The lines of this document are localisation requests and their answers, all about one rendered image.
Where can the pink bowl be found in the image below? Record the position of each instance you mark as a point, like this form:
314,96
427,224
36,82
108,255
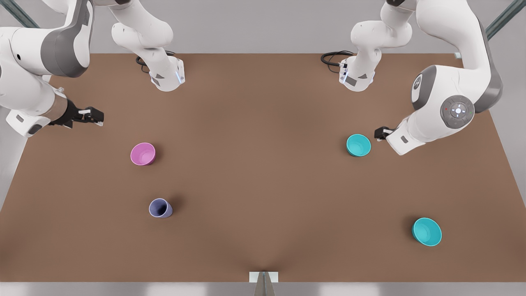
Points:
143,154

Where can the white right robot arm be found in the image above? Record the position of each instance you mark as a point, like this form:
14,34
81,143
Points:
24,61

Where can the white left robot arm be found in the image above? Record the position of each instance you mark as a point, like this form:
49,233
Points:
452,53

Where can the cyan blue bowl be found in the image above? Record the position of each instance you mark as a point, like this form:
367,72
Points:
358,145
426,232

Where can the purple cup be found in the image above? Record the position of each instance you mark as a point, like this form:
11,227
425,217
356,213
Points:
159,208

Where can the silver frame post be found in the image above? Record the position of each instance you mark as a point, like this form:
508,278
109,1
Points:
18,13
503,18
263,283

